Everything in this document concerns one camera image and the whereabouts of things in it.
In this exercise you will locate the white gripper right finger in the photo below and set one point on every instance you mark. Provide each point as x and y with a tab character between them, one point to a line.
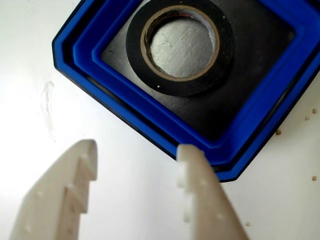
210	207

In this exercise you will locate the black tape roll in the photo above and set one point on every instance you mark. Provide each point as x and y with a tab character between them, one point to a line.
135	57

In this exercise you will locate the blue box with black bottom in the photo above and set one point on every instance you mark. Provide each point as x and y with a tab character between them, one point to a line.
150	117

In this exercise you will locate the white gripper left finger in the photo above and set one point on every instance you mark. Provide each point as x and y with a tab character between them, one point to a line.
50	205

